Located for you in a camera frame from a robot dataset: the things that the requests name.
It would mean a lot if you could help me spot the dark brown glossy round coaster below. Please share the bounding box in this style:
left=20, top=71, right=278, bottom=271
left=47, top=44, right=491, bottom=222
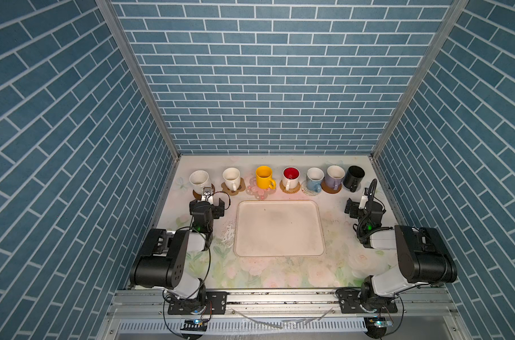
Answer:
left=192, top=184, right=216, bottom=201

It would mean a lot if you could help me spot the white mug top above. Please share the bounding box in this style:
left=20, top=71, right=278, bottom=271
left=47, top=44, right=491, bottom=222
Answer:
left=189, top=170, right=212, bottom=195

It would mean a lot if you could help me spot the brown paw shaped coaster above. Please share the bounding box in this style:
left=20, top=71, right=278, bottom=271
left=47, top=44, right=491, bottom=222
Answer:
left=221, top=177, right=246, bottom=196

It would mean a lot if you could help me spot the black mug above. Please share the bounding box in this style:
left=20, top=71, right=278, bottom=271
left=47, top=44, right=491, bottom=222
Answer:
left=343, top=166, right=365, bottom=193

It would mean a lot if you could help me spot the purple handle white mug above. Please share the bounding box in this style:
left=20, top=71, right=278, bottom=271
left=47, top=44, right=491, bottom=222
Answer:
left=325, top=165, right=345, bottom=192

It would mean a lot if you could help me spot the pink flower coaster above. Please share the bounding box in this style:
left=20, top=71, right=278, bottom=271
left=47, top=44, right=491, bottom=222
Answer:
left=246, top=177, right=276, bottom=201

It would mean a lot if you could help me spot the light blue mug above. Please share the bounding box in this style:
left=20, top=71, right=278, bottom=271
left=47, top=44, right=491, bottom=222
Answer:
left=307, top=167, right=324, bottom=193

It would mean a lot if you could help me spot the yellow mug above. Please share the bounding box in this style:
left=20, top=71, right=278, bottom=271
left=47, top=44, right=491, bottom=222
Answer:
left=256, top=166, right=276, bottom=190

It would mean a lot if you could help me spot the beige serving tray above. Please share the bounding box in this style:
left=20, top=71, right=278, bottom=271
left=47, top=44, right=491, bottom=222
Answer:
left=234, top=200, right=325, bottom=258

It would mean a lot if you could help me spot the red inside white mug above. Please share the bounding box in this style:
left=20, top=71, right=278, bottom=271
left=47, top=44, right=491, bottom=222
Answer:
left=282, top=167, right=300, bottom=192

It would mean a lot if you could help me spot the brown wooden round coaster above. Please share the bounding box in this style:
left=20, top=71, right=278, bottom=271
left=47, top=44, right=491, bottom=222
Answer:
left=321, top=181, right=342, bottom=194

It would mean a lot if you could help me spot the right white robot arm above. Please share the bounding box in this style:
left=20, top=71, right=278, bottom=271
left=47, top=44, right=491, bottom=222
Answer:
left=345, top=195, right=457, bottom=305

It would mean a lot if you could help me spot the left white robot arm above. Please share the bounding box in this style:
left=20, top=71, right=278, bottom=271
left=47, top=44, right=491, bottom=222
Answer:
left=129, top=198, right=226, bottom=306

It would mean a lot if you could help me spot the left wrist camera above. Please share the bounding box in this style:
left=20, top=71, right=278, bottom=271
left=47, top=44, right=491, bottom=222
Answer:
left=201, top=186, right=214, bottom=204

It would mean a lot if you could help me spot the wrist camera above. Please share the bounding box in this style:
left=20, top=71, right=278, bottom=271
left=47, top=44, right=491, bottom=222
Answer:
left=358, top=195, right=368, bottom=210
left=201, top=186, right=214, bottom=204

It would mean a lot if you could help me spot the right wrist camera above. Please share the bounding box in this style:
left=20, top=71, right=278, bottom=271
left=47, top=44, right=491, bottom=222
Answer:
left=358, top=195, right=368, bottom=210

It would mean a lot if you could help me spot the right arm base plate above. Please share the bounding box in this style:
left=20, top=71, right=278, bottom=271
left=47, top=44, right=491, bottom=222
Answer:
left=335, top=288, right=398, bottom=314

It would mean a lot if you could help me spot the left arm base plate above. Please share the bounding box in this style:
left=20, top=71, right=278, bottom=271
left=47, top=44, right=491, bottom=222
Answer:
left=166, top=290, right=228, bottom=315

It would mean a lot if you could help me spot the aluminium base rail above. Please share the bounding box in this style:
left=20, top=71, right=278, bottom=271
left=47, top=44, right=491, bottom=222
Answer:
left=107, top=286, right=458, bottom=320

